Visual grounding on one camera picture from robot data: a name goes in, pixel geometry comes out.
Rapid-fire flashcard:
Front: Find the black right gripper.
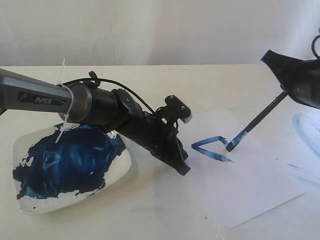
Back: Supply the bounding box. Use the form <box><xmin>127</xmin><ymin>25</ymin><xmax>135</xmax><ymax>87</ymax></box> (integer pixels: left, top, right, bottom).
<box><xmin>260</xmin><ymin>49</ymin><xmax>320</xmax><ymax>110</ymax></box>

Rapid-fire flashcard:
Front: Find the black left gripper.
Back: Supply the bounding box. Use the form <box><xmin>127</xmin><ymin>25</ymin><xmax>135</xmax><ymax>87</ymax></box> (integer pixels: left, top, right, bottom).
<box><xmin>109</xmin><ymin>89</ymin><xmax>191</xmax><ymax>176</ymax></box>

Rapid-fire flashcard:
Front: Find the black paintbrush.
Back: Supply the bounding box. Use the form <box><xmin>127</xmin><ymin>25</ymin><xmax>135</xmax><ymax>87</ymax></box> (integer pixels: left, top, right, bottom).
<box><xmin>226</xmin><ymin>91</ymin><xmax>288</xmax><ymax>152</ymax></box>

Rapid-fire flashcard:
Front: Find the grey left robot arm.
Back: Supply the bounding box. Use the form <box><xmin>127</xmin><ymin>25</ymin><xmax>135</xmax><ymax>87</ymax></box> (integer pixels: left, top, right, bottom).
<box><xmin>0</xmin><ymin>69</ymin><xmax>192</xmax><ymax>169</ymax></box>

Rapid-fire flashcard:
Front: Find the white paper sheet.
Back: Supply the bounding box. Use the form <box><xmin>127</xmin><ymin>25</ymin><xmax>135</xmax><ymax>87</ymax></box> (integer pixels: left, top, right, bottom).
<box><xmin>179</xmin><ymin>110</ymin><xmax>303</xmax><ymax>228</ymax></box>

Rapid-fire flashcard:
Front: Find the white zip tie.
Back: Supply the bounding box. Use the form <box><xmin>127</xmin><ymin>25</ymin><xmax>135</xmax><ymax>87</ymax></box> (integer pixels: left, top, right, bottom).
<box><xmin>54</xmin><ymin>57</ymin><xmax>75</xmax><ymax>144</ymax></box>

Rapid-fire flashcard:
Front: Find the white plate with blue paint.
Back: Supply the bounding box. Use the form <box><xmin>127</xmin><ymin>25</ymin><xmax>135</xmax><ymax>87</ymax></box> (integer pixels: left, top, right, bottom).
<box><xmin>12</xmin><ymin>124</ymin><xmax>132</xmax><ymax>215</ymax></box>

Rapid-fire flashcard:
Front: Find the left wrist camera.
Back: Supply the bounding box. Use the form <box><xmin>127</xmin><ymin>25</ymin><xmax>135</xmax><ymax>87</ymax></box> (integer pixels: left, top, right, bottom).
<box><xmin>164</xmin><ymin>95</ymin><xmax>193</xmax><ymax>124</ymax></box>

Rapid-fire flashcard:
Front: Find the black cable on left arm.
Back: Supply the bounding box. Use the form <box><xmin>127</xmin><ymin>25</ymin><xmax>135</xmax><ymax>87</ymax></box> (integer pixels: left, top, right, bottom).
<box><xmin>59</xmin><ymin>71</ymin><xmax>183</xmax><ymax>163</ymax></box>

